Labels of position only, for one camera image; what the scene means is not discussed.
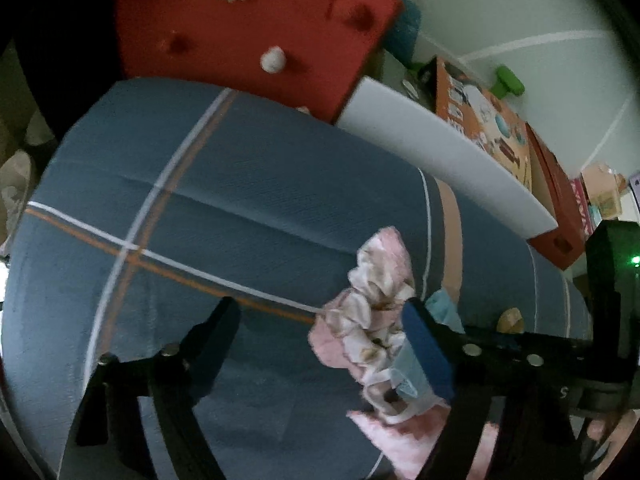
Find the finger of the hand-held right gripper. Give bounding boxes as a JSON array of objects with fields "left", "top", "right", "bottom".
[{"left": 462, "top": 327, "right": 596, "bottom": 362}]

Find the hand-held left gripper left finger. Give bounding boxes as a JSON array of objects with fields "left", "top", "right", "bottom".
[{"left": 75, "top": 296, "right": 243, "bottom": 480}]

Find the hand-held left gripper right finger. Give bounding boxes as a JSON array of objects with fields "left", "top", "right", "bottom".
[{"left": 402, "top": 299, "right": 573, "bottom": 480}]

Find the pink floral scrunchie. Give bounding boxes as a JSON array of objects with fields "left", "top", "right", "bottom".
[{"left": 307, "top": 226, "right": 418, "bottom": 421}]

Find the person's right hand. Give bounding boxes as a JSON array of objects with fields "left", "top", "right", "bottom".
[{"left": 585, "top": 412, "right": 633, "bottom": 480}]

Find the light blue face mask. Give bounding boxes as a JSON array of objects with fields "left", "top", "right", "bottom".
[{"left": 392, "top": 287, "right": 466, "bottom": 403}]

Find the tan bread-shaped toy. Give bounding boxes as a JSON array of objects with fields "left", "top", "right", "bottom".
[{"left": 496, "top": 308, "right": 525, "bottom": 333}]

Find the floral gift box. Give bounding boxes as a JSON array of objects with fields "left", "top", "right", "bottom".
[{"left": 570, "top": 175, "right": 601, "bottom": 236}]

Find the yellow cardboard box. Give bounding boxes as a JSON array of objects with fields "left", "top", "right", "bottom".
[{"left": 582, "top": 161, "right": 626, "bottom": 221}]

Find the pink fluffy cloth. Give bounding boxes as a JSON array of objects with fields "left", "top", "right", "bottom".
[{"left": 346, "top": 400, "right": 501, "bottom": 480}]

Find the red cardboard box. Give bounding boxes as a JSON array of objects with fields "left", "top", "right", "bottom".
[{"left": 525, "top": 122, "right": 586, "bottom": 271}]

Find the blue plaid blanket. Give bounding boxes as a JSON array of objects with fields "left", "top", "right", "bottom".
[{"left": 0, "top": 77, "right": 596, "bottom": 480}]

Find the orange printed box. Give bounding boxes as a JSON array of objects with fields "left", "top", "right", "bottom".
[{"left": 432, "top": 56, "right": 533, "bottom": 193}]

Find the white foam board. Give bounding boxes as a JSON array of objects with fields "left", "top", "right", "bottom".
[{"left": 335, "top": 76, "right": 559, "bottom": 240}]

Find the green plastic dumbbell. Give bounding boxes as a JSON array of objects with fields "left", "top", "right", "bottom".
[{"left": 492, "top": 65, "right": 526, "bottom": 101}]

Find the beige cloth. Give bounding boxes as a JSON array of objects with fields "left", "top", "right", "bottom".
[{"left": 0, "top": 150, "right": 36, "bottom": 256}]

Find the red bag with pompoms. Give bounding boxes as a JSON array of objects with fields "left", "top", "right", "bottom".
[{"left": 115, "top": 0, "right": 406, "bottom": 123}]

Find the teal fuzzy item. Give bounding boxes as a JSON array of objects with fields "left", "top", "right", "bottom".
[{"left": 382, "top": 0, "right": 423, "bottom": 66}]

